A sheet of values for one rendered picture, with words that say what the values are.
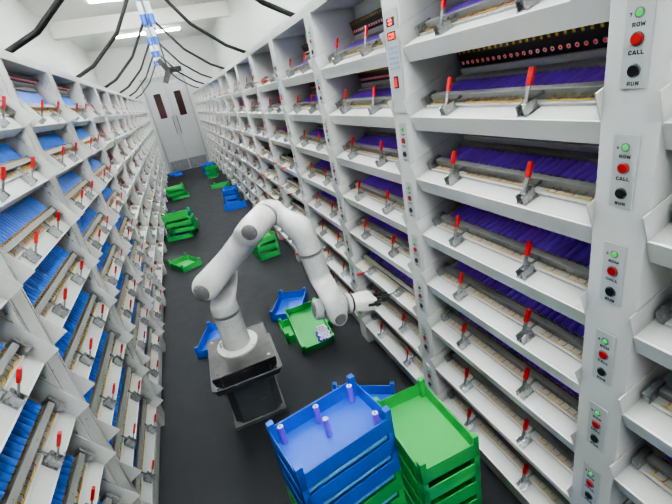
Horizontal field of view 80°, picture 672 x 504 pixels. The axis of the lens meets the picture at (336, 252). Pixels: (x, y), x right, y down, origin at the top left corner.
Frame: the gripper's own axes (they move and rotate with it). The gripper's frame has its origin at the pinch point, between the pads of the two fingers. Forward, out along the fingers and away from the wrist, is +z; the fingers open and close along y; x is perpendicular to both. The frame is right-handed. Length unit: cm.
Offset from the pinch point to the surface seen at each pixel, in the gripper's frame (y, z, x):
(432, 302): 27.4, 5.2, 9.0
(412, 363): 1.5, 15.7, -37.1
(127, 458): 9, -105, -39
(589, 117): 85, -7, 74
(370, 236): -24.8, 5.4, 19.1
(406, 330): 1.3, 11.5, -18.5
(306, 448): 52, -52, -14
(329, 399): 41, -41, -9
